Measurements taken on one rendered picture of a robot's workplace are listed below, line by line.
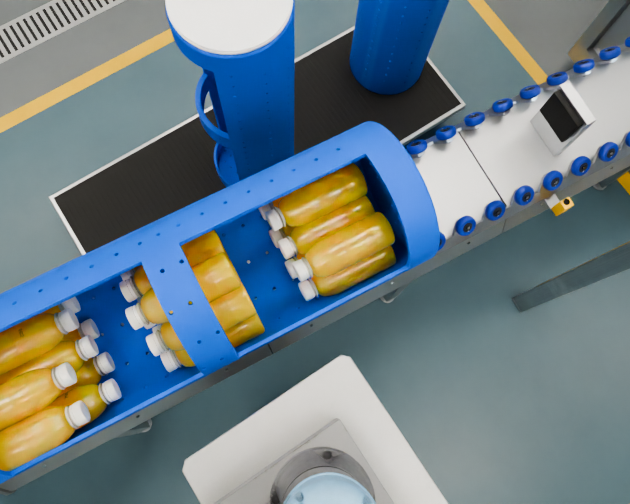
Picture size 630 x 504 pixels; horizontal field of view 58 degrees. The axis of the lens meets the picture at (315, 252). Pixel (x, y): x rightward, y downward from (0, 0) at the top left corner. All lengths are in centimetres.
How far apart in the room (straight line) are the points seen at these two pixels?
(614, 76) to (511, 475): 136
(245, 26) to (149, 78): 125
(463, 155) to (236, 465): 82
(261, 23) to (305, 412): 82
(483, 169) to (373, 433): 67
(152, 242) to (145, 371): 31
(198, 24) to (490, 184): 73
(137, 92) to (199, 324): 171
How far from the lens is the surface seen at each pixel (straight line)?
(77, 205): 221
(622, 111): 155
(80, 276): 97
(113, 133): 246
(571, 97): 131
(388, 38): 201
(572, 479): 234
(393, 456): 97
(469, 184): 133
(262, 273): 118
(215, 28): 133
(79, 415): 105
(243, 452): 96
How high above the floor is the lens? 211
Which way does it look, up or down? 75 degrees down
